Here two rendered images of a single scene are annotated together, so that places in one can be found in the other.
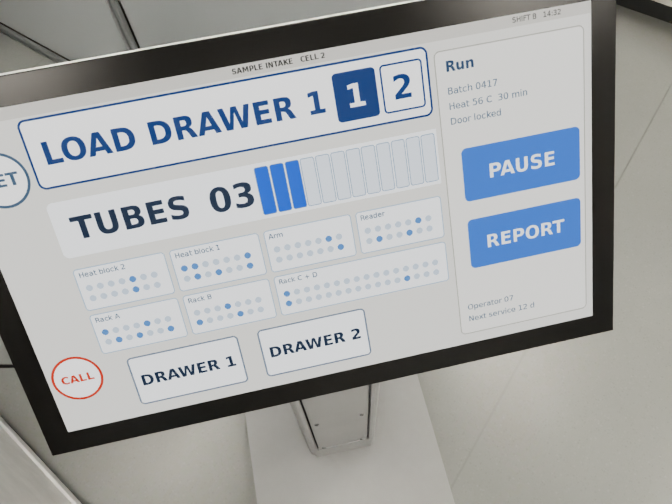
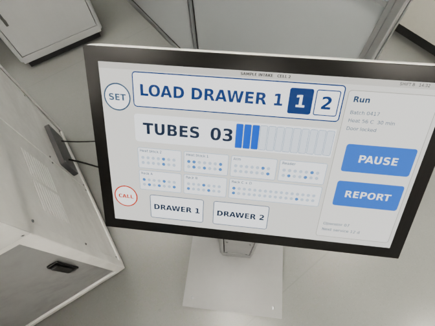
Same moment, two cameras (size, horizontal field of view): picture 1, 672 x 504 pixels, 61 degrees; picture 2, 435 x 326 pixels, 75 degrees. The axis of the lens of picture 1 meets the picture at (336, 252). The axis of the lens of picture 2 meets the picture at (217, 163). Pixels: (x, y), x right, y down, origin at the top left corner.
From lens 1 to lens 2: 4 cm
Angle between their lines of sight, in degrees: 9
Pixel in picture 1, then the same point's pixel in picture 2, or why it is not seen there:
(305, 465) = (215, 257)
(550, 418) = (344, 277)
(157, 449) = not seen: hidden behind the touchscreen
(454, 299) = (317, 217)
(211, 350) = (189, 202)
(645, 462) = (388, 316)
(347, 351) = (254, 224)
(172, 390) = (166, 215)
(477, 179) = (351, 161)
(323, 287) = (252, 190)
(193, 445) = not seen: hidden behind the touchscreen
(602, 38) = not seen: outside the picture
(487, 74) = (375, 108)
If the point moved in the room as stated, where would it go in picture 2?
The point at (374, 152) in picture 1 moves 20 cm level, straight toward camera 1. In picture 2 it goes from (300, 132) to (256, 267)
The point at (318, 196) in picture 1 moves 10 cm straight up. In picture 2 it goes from (264, 146) to (274, 104)
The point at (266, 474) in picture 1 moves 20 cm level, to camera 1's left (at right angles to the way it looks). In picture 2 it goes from (196, 254) to (158, 244)
